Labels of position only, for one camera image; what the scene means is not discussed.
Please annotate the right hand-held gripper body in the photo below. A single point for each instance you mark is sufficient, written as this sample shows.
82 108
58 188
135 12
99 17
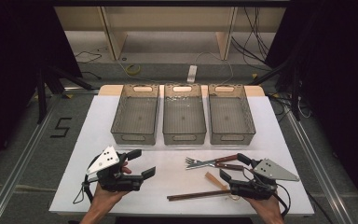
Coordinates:
254 188

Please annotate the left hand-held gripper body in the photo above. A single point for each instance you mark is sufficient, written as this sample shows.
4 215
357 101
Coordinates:
105 160

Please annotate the light wooden utensil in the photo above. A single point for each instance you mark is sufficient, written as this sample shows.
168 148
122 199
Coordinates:
214 179

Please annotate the dark brown chopstick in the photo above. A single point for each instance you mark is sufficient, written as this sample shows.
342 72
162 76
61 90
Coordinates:
192 196
195 194

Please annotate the grey translucent plastic bin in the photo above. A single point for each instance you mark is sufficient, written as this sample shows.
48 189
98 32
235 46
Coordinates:
184 115
135 115
231 115

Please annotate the person's right hand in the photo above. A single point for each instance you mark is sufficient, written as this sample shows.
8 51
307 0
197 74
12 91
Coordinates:
268 208

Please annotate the person's left hand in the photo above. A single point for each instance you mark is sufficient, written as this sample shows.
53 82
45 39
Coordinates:
105 199

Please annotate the white table cover sheet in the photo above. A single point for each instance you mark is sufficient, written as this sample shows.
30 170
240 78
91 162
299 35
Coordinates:
180 180

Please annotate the black metal stand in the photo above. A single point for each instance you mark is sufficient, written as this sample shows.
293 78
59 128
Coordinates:
42 93
295 93

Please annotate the yellow tape roll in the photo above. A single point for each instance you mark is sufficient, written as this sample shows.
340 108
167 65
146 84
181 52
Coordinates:
133 69

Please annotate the white power strip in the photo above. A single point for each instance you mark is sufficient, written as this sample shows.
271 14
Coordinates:
192 73

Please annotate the black curtain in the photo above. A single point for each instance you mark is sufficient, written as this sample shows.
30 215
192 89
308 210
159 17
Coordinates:
338 77
12 62

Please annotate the beige wooden shelf unit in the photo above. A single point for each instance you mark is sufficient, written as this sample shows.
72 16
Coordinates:
167 21

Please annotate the aluminium floor rail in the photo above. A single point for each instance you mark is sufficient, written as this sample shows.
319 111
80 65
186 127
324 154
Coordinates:
320 165
18 161

